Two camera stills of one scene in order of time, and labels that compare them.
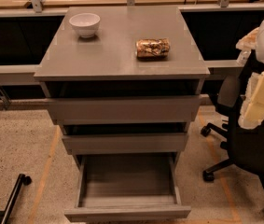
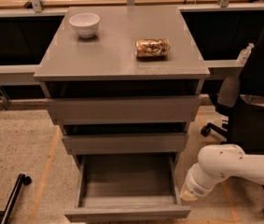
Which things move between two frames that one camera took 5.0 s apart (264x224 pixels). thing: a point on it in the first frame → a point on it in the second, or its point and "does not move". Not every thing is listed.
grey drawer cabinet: (123, 83) does not move
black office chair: (255, 149) does not move
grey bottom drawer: (127, 187) does not move
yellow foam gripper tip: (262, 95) → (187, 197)
